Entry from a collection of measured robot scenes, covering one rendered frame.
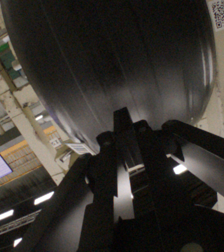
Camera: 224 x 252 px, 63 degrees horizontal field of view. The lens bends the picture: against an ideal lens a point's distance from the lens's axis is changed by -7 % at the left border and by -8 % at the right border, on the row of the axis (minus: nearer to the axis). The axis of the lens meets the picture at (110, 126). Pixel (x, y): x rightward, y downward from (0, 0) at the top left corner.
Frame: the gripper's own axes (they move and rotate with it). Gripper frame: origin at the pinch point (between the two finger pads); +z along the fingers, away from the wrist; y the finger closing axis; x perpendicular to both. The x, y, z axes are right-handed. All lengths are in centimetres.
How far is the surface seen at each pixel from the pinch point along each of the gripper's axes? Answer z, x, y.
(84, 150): 18.1, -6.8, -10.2
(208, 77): 14.0, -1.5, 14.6
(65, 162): 78, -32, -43
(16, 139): 541, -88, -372
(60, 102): 11.3, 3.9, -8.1
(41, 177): 940, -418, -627
